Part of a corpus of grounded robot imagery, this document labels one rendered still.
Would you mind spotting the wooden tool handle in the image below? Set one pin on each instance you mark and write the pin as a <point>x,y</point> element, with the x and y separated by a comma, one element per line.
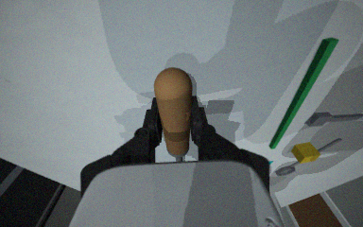
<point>173,91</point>

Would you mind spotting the grey combination wrench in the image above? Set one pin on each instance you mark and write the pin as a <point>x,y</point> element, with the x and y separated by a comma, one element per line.
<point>319,119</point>

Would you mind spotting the grey spoon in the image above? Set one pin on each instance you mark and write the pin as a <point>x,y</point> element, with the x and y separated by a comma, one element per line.
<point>287,169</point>

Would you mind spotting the yellow block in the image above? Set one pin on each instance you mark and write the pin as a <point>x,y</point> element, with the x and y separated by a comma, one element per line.
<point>305,153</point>

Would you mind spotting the long green bar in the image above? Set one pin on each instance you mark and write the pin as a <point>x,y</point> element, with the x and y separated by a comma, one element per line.
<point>324,52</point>

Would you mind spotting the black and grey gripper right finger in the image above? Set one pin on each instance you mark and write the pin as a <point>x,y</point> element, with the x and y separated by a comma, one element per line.
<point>212,145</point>

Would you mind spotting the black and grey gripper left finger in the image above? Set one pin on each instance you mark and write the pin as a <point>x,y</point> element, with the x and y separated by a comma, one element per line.
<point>141,148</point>

